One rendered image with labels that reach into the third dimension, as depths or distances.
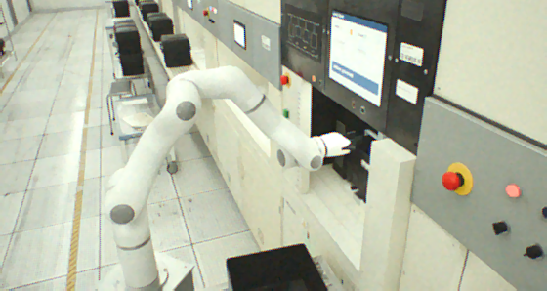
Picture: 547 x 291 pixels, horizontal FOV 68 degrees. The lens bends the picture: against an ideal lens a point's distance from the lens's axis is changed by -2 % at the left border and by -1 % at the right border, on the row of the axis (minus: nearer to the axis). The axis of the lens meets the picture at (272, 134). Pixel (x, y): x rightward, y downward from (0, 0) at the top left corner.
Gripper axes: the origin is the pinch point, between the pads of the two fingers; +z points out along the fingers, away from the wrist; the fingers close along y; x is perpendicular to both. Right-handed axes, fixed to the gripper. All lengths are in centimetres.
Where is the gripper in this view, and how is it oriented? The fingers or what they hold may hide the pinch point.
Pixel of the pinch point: (354, 138)
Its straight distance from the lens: 158.2
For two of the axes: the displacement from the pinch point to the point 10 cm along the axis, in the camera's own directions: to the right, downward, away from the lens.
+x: -0.2, -9.0, -4.3
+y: 4.6, 3.7, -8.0
